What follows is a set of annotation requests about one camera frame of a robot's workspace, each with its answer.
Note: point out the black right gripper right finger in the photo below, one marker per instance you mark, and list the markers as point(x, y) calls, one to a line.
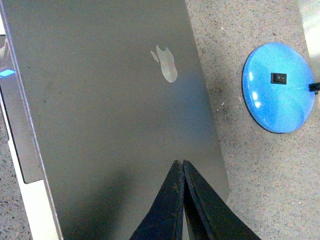
point(207, 215)

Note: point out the grey laptop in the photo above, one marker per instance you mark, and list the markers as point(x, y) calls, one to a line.
point(106, 95)

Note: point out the blue desk lamp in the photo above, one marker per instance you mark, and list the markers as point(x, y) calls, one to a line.
point(275, 87)

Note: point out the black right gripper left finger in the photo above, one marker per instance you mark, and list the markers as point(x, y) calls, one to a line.
point(164, 220)

